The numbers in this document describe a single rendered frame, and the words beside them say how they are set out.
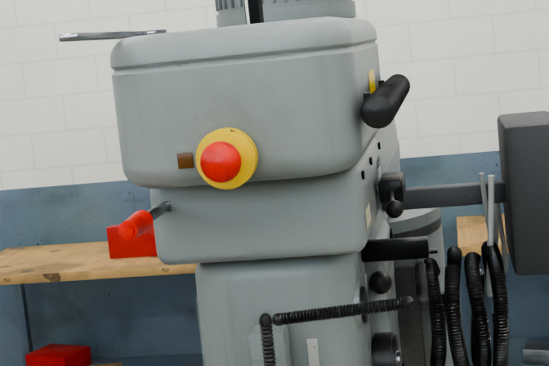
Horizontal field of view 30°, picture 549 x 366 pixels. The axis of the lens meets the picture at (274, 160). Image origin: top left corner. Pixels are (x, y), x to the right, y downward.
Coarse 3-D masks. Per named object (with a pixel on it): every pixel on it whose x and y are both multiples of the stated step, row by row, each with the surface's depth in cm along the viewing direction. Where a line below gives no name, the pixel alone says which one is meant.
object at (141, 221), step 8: (152, 208) 110; (160, 208) 111; (168, 208) 114; (136, 216) 103; (144, 216) 104; (152, 216) 107; (128, 224) 101; (136, 224) 101; (144, 224) 103; (152, 224) 105; (120, 232) 101; (128, 232) 101; (136, 232) 101; (144, 232) 104
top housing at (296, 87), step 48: (144, 48) 103; (192, 48) 102; (240, 48) 101; (288, 48) 100; (336, 48) 102; (144, 96) 104; (192, 96) 103; (240, 96) 102; (288, 96) 101; (336, 96) 102; (144, 144) 104; (192, 144) 103; (288, 144) 102; (336, 144) 102
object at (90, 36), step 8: (96, 32) 102; (104, 32) 104; (112, 32) 106; (120, 32) 109; (128, 32) 111; (136, 32) 113; (144, 32) 116; (152, 32) 117; (160, 32) 118; (64, 40) 98; (72, 40) 98; (80, 40) 100; (88, 40) 103
